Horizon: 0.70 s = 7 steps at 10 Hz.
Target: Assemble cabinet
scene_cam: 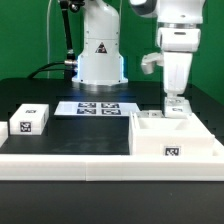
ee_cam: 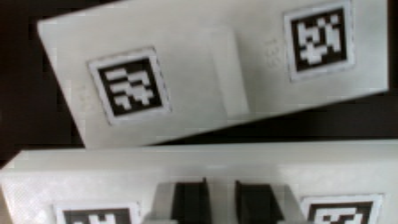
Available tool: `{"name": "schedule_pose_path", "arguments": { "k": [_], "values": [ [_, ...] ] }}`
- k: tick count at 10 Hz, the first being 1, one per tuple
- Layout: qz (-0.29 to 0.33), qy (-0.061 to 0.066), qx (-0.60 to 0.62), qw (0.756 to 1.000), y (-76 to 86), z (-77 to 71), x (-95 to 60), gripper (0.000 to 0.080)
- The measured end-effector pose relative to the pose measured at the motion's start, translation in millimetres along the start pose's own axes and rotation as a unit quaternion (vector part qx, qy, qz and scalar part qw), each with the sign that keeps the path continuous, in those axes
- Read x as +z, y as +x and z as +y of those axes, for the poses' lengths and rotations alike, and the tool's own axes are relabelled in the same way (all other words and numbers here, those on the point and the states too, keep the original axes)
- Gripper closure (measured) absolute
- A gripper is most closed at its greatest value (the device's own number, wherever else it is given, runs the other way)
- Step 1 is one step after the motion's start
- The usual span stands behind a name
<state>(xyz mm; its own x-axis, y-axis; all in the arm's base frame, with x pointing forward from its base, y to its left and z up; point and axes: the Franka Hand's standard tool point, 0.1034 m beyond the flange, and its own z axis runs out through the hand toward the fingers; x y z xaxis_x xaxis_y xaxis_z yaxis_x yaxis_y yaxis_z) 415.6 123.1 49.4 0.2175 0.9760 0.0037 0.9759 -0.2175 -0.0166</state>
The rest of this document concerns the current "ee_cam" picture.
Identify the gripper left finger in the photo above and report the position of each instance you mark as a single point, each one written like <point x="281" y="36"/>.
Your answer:
<point x="191" y="203"/>

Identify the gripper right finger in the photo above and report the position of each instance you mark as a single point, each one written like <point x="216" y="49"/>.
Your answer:
<point x="256" y="209"/>

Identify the white cabinet body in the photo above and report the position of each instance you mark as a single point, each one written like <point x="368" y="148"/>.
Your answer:
<point x="109" y="186"/>

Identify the white cabinet door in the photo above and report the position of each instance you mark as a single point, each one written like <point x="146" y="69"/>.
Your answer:
<point x="178" y="66"/>

